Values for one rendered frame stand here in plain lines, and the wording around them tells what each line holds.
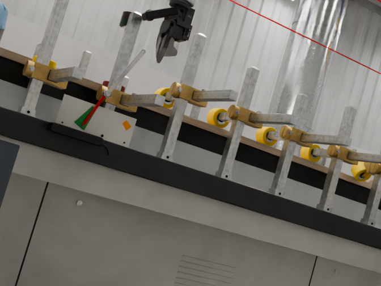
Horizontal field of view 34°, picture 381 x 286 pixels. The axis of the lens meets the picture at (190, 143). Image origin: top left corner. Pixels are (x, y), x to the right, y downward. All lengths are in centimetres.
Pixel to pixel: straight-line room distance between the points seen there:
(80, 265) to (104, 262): 9
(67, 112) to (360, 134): 1023
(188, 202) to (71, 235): 44
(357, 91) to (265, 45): 211
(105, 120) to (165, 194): 35
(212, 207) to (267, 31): 872
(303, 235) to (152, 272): 61
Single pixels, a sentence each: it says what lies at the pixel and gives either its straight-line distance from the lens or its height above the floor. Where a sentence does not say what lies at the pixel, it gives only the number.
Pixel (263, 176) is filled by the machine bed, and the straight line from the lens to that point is 264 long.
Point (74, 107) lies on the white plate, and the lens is 202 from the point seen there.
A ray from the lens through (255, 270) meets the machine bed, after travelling 269.
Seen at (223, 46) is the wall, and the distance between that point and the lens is 1042.
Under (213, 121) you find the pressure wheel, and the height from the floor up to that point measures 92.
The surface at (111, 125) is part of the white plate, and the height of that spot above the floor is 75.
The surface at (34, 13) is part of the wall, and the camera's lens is 946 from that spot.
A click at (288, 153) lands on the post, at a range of 243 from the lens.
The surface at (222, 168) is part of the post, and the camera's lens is 228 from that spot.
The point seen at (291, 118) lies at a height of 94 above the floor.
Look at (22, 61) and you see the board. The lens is 220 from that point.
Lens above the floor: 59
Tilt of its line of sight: 5 degrees up
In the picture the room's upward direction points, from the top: 16 degrees clockwise
